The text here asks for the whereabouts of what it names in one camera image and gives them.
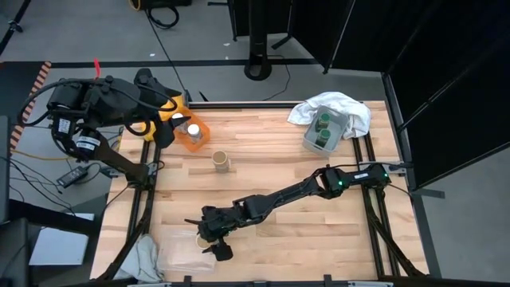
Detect yellow floor cable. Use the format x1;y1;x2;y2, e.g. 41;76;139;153
10;147;77;161

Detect grey plastic bin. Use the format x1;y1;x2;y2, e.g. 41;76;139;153
302;104;350;159

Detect green lid spice jar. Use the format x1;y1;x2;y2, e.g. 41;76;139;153
316;112;332;132
315;128;333;148

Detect grey cloth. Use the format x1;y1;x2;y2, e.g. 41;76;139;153
114;233;165;284

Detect silver aluminium table rail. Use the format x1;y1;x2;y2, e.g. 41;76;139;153
186;100;304;110

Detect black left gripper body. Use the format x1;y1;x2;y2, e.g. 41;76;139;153
132;67;183;123

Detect orange plastic bin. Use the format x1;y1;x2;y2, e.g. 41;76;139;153
172;108;212;154

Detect clear plastic bin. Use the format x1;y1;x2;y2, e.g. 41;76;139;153
152;228;218;277

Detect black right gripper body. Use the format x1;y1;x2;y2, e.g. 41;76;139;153
196;203;250;245

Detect black table frame struts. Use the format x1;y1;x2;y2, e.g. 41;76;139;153
96;139;163;281
352;133;424;279

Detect black tripod leg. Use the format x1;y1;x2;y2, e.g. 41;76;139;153
0;0;33;56

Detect black power adapter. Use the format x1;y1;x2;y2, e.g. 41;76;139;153
56;165;90;189

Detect white towel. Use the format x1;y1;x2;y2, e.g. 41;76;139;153
286;91;372;140

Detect black partition panel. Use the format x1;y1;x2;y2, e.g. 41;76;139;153
286;0;510;188

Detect thin black floor cable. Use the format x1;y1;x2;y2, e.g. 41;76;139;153
261;54;292;102

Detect yellow cloth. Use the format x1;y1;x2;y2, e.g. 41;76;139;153
141;94;189;143

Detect black coiled floor cable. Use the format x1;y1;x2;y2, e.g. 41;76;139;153
146;5;181;30

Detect orange black hazard tape strip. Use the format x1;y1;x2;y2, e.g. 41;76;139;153
9;60;53;151

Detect black stand post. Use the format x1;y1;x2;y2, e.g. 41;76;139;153
243;0;273;82

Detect white flat board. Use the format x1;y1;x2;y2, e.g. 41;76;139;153
28;211;96;266

